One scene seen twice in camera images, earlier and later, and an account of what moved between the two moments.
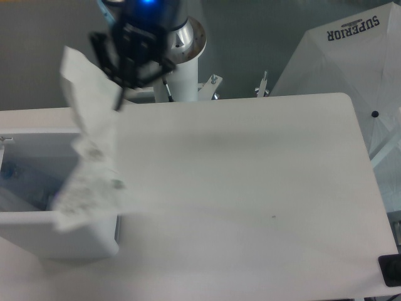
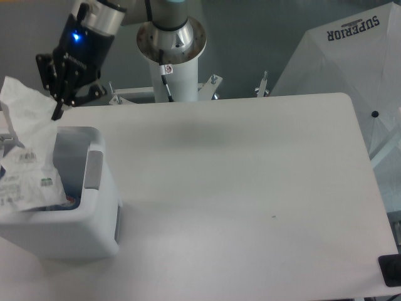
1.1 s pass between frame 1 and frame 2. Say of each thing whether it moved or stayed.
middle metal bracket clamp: stayed
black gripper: moved
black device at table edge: stayed
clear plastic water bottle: moved
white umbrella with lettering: stayed
